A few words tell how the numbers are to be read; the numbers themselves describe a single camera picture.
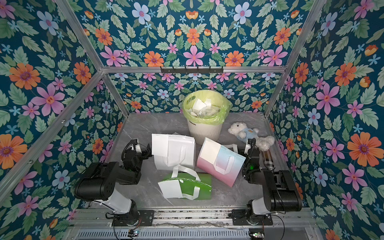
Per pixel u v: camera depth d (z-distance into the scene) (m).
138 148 0.82
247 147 0.82
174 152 0.80
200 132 0.89
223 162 0.75
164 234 0.76
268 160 0.91
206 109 0.99
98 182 0.48
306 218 0.76
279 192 0.45
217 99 0.93
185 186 0.65
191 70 0.93
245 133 0.93
